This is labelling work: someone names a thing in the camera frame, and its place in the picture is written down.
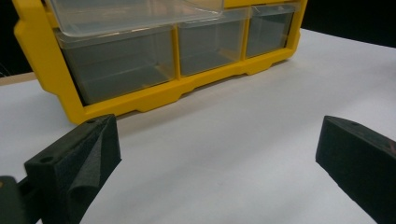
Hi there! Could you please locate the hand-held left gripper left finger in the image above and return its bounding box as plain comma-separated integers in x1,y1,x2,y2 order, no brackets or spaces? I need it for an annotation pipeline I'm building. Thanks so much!
23,113,122,224

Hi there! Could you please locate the clear plastic drawer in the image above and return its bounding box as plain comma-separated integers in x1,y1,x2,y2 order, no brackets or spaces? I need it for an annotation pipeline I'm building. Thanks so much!
246,3,299,59
46,0,226,38
177,7,250,77
54,24,177,105

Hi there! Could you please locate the yellow drawer organizer cabinet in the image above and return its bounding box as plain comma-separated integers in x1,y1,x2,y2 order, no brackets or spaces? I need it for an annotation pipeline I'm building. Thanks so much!
11,0,309,125

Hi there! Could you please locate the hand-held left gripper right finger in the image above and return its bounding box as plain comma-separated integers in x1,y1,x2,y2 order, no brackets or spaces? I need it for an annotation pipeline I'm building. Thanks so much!
315,115,396,224

